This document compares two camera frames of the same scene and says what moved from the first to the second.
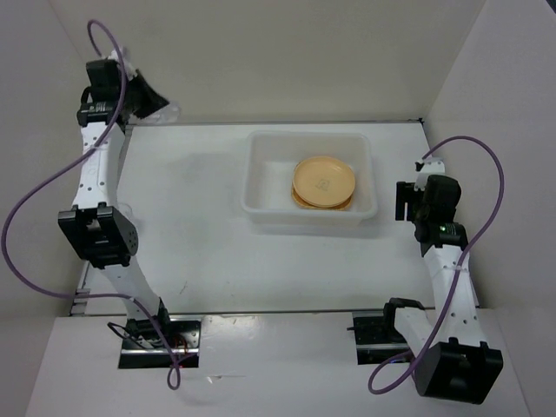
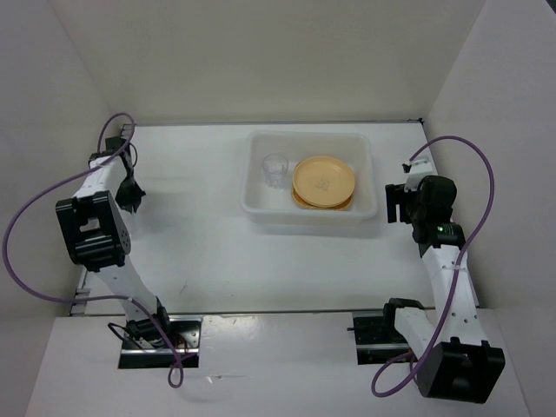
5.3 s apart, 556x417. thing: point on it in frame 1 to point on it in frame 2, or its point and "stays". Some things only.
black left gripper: [155, 100] to [131, 201]
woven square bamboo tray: [299, 204] stays
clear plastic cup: [168, 115] to [275, 166]
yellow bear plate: [323, 182] stays
